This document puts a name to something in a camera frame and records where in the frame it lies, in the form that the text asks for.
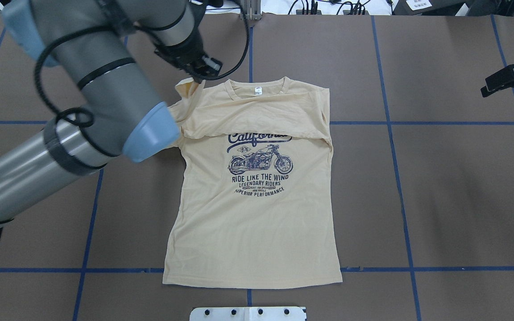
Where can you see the yellow printed long-sleeve shirt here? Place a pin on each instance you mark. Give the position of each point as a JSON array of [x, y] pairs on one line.
[[255, 205]]

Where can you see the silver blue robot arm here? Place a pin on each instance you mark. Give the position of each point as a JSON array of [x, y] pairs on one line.
[[102, 103]]

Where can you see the aluminium frame post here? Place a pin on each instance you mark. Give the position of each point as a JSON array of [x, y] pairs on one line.
[[252, 9]]

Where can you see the white pedestal column with base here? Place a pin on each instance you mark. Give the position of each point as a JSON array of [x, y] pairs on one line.
[[257, 313]]

